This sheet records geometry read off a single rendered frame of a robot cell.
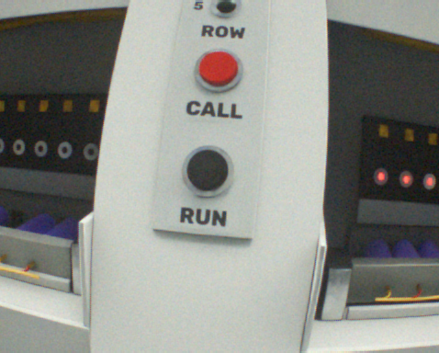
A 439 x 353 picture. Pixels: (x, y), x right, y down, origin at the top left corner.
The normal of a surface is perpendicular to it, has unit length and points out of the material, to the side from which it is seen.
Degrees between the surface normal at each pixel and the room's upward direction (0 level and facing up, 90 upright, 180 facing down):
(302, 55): 90
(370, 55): 90
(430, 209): 107
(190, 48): 90
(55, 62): 90
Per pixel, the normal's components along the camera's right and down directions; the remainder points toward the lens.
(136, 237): -0.07, -0.17
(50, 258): -0.10, 0.13
